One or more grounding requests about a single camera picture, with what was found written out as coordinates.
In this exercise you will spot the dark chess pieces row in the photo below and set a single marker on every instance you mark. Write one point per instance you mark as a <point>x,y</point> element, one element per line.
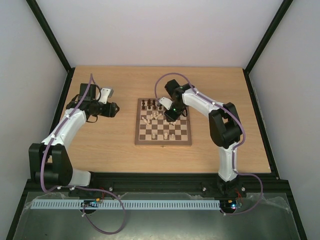
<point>149,104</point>

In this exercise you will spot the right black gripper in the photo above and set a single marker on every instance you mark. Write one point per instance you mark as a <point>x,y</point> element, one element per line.
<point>169,117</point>

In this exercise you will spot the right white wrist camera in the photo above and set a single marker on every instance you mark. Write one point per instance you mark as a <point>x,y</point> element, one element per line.
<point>165,102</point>

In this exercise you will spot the wooden chess board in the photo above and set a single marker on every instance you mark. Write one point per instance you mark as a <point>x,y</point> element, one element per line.
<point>143,132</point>

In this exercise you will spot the metal front tray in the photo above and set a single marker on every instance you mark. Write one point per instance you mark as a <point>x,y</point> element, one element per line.
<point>271,219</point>

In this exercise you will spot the left white pieces pile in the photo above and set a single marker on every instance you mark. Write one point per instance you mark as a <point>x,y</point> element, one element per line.
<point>149,118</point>

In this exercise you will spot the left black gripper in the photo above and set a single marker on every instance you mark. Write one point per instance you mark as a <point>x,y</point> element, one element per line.
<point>111,111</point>

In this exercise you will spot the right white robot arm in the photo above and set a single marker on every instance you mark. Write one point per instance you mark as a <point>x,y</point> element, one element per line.
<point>224,124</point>

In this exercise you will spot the left black frame post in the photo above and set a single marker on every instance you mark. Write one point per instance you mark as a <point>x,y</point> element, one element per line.
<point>41,19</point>

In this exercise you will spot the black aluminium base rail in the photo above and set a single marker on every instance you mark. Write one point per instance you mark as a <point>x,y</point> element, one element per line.
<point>207,185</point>

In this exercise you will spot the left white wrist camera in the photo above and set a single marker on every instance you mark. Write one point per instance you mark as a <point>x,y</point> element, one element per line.
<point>104,94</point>

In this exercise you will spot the grey slotted cable duct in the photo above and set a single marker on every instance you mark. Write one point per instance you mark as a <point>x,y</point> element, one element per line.
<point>73,204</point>

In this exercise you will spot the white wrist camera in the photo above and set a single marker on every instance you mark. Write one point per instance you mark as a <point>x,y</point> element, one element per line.
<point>165,102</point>
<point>104,94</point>

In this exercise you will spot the right black frame post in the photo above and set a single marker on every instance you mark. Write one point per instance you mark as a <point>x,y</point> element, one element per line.
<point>279,15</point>

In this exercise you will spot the black frame post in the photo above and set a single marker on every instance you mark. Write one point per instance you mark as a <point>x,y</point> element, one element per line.
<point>41,19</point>
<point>279,15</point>

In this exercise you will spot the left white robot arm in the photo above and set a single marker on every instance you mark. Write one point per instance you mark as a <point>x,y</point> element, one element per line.
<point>49,160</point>

